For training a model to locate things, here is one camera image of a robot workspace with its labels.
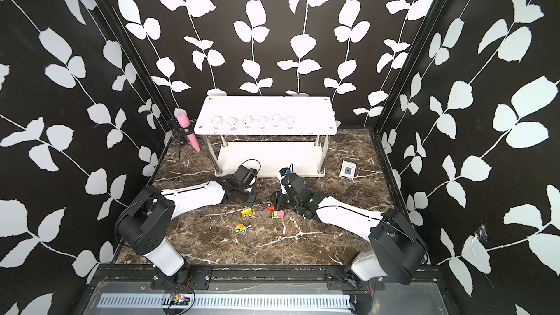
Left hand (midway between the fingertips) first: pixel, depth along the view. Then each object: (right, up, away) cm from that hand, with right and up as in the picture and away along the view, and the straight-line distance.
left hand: (253, 194), depth 92 cm
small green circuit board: (-21, -30, -21) cm, 43 cm away
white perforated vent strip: (-5, -30, -22) cm, 38 cm away
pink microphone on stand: (-33, +29, +3) cm, 44 cm away
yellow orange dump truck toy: (-2, -6, -5) cm, 9 cm away
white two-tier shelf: (+6, +27, +26) cm, 39 cm away
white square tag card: (+43, +9, +9) cm, 45 cm away
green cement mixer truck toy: (-4, -11, -8) cm, 15 cm away
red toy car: (+8, -5, -3) cm, 10 cm away
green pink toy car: (+10, -7, -6) cm, 14 cm away
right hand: (+8, +2, -9) cm, 12 cm away
